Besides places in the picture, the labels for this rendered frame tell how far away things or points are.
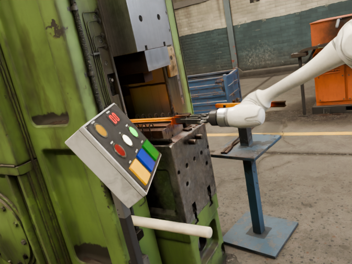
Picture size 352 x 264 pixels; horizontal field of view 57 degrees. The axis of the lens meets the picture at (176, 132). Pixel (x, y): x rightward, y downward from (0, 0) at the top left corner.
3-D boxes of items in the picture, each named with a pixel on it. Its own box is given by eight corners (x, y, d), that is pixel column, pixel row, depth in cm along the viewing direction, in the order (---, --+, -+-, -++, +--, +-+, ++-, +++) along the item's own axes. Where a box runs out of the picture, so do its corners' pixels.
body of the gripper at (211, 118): (217, 128, 150) (199, 128, 155) (223, 122, 157) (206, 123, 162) (214, 112, 148) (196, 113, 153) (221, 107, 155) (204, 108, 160)
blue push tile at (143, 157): (155, 162, 116) (141, 147, 115) (152, 171, 109) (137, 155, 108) (151, 165, 117) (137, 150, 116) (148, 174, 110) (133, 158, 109)
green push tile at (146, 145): (159, 153, 125) (146, 139, 124) (156, 160, 118) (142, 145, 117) (156, 155, 126) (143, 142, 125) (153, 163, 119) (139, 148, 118)
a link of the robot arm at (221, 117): (234, 123, 154) (223, 123, 157) (232, 105, 152) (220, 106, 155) (228, 129, 147) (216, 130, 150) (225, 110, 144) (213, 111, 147)
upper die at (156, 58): (171, 64, 164) (167, 45, 162) (149, 71, 148) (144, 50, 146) (110, 74, 187) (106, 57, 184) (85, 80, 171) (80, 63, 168)
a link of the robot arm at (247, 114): (228, 132, 147) (238, 121, 157) (262, 131, 139) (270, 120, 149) (224, 109, 143) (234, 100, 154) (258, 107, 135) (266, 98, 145)
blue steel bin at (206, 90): (244, 105, 592) (238, 67, 573) (232, 118, 525) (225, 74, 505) (186, 110, 648) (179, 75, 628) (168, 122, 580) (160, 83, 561)
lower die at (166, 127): (183, 130, 174) (180, 114, 172) (164, 143, 158) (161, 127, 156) (124, 131, 196) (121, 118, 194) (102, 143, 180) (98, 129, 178)
